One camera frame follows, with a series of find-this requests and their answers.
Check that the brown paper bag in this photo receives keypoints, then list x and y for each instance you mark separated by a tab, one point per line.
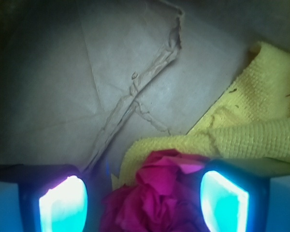
81	77

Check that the yellow woven cloth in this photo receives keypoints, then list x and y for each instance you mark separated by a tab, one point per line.
251	119

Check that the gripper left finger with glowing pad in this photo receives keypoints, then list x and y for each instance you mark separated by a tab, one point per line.
42	198

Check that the red paper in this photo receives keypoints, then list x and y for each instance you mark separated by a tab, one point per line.
165	197

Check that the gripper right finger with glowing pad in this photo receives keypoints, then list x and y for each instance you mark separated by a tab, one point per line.
246	195

